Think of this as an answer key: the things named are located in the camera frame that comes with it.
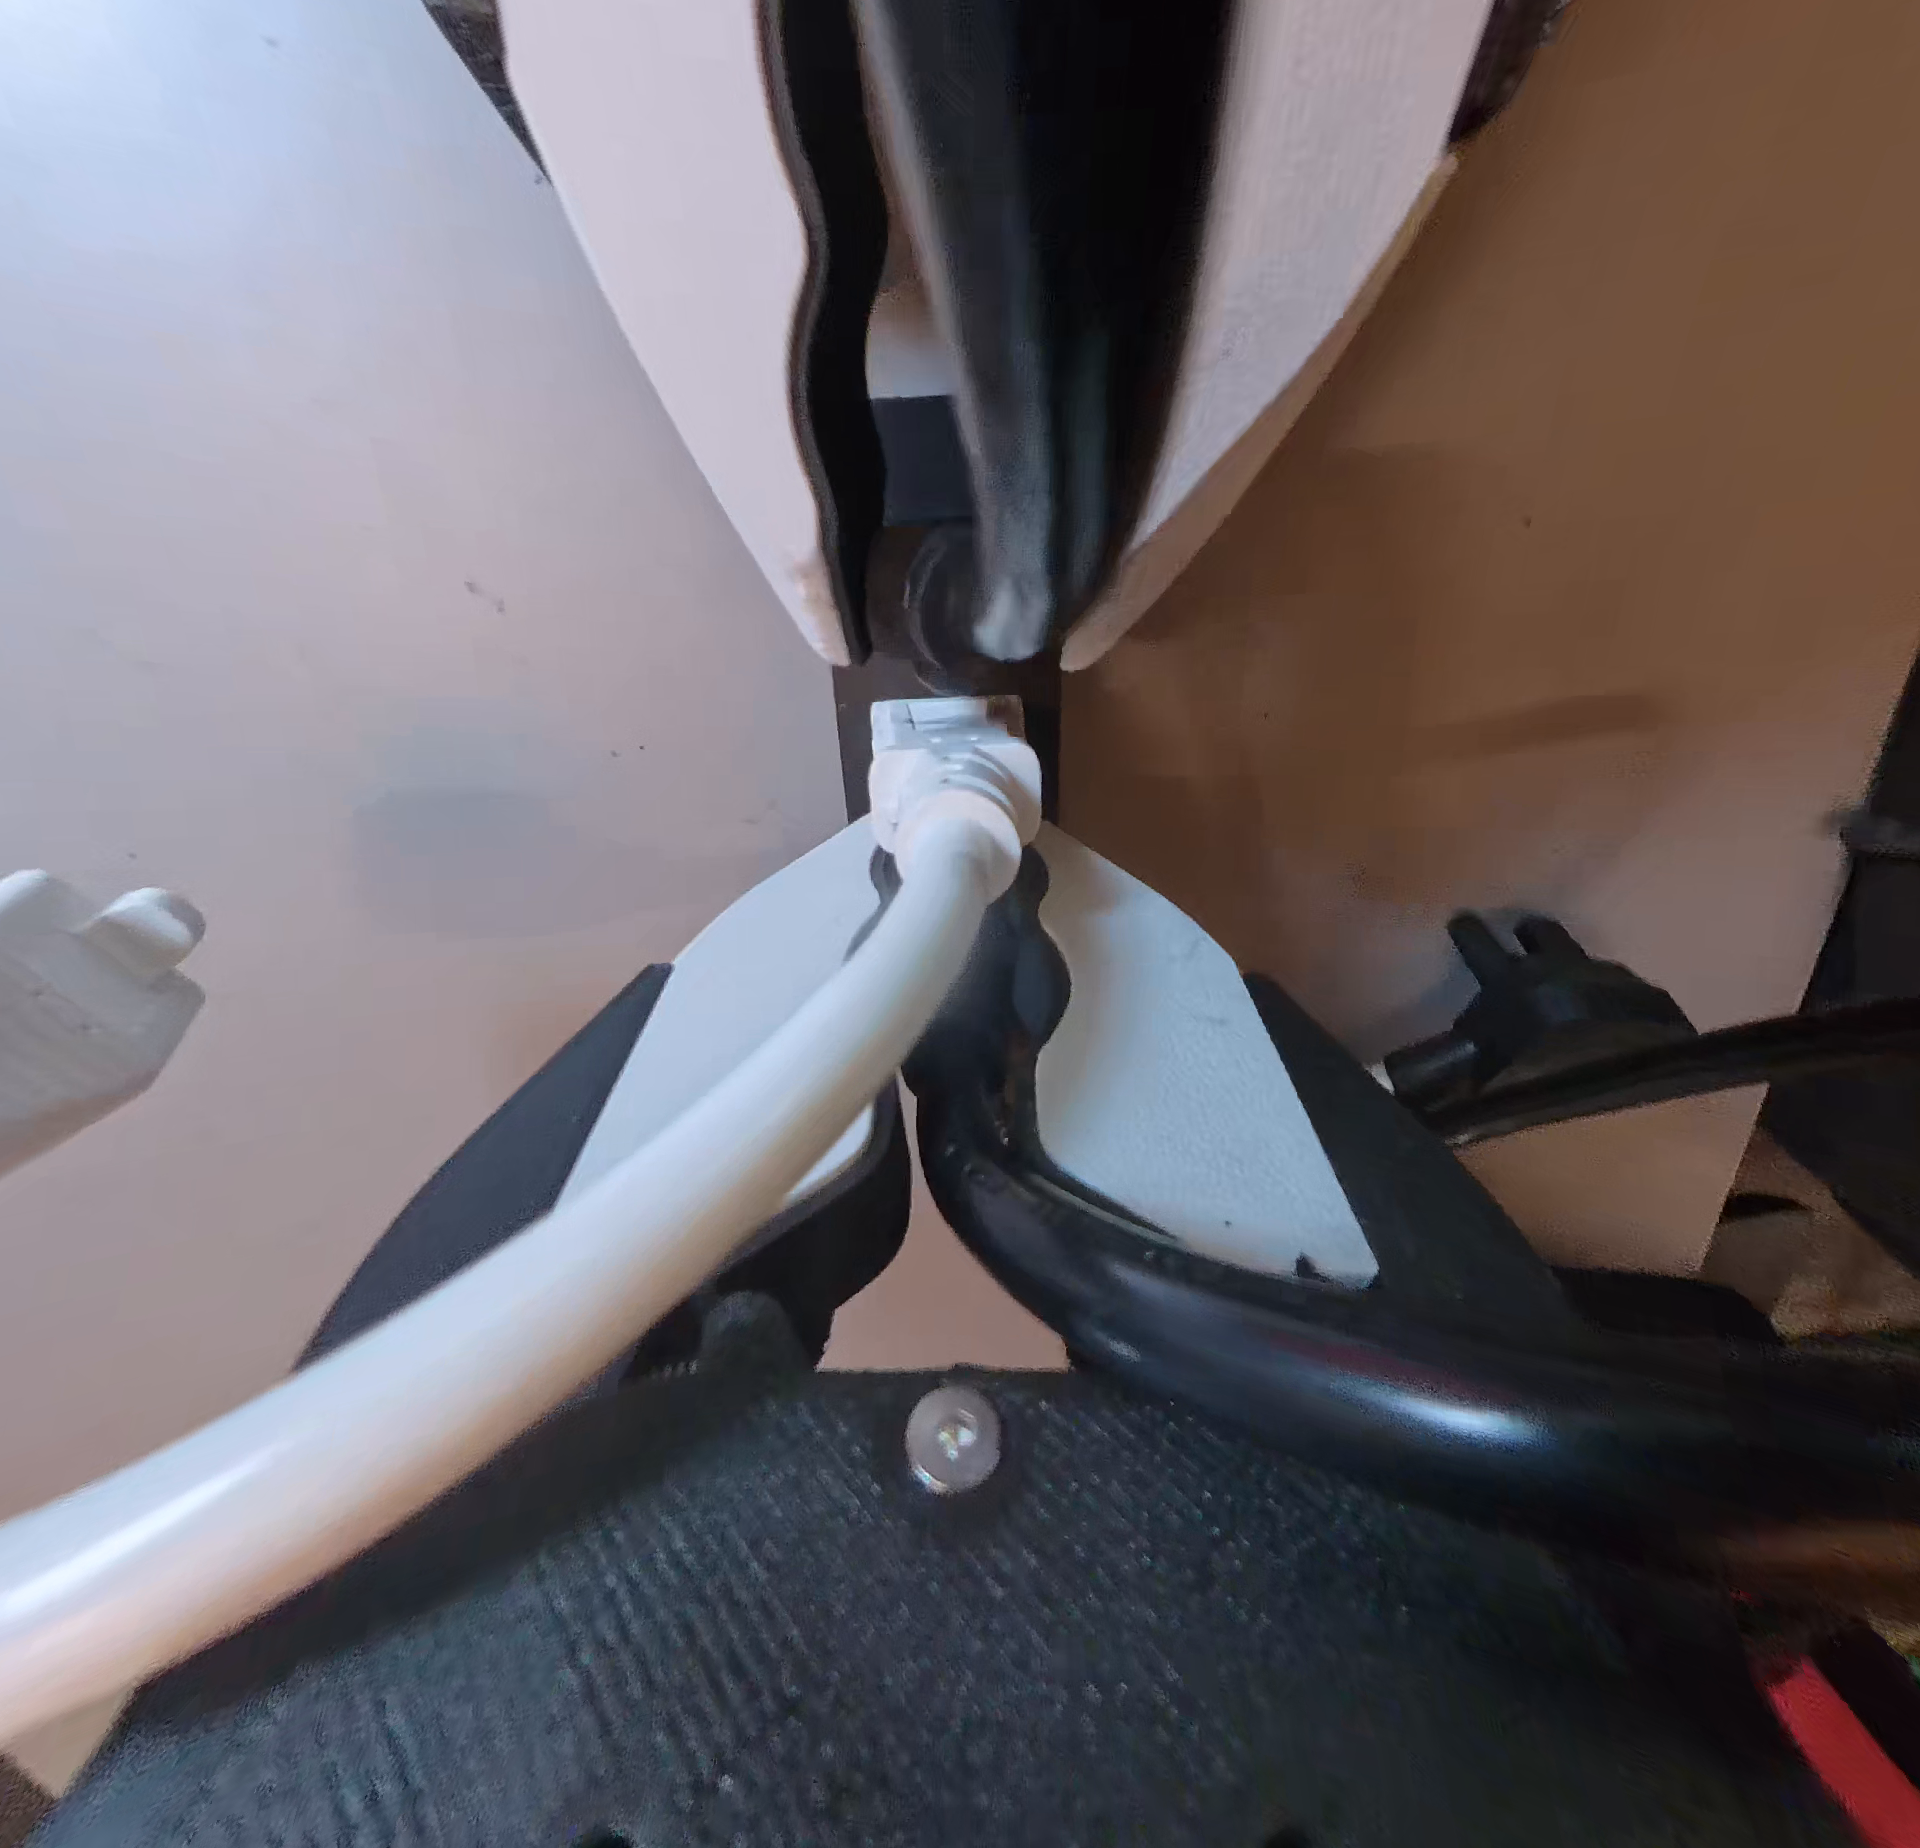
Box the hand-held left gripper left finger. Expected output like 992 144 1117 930
570 830 917 1286

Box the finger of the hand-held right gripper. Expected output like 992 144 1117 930
482 0 900 666
1052 0 1526 676

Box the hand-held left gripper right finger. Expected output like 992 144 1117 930
1020 823 1379 1286

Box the thin black extension cord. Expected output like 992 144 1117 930
900 851 1920 1579

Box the thick black extension cord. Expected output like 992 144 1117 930
827 0 1194 687

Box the black power strip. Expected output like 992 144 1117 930
831 396 1706 1117

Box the white extension cord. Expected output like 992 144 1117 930
0 692 1048 1749

